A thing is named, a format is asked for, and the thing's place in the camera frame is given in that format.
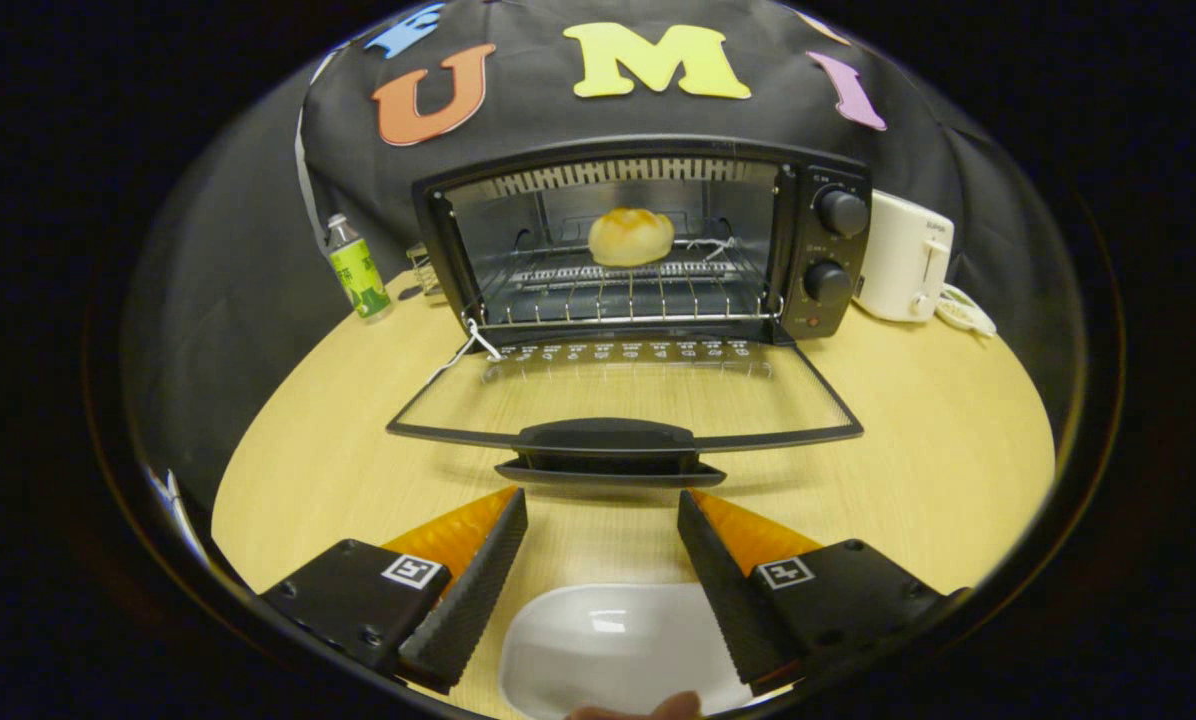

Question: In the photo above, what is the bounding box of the white pop-up toaster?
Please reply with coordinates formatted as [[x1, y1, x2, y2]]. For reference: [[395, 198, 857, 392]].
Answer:
[[853, 189, 956, 324]]

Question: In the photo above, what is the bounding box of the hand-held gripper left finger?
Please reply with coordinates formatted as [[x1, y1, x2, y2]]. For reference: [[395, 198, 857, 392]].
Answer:
[[258, 486, 529, 694]]

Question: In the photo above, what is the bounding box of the green label drink bottle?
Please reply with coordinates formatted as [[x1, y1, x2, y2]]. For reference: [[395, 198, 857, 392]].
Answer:
[[324, 213, 394, 323]]

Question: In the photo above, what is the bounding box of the small white seed dish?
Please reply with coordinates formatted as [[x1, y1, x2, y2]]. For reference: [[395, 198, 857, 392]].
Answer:
[[935, 283, 999, 338]]

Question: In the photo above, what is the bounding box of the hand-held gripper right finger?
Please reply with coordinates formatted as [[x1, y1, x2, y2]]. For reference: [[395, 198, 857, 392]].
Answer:
[[677, 488, 969, 698]]

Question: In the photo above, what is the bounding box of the black toaster oven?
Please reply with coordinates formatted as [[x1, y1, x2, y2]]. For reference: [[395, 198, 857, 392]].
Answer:
[[385, 135, 874, 491]]

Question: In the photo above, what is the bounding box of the white square plate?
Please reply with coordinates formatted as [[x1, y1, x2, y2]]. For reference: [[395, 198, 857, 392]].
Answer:
[[498, 583, 759, 720]]

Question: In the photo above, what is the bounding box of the golden bread bun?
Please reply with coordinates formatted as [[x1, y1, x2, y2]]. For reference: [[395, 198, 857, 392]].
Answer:
[[587, 207, 676, 269]]

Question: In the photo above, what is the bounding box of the small wire rack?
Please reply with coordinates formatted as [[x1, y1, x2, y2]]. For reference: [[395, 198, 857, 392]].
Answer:
[[405, 243, 444, 298]]

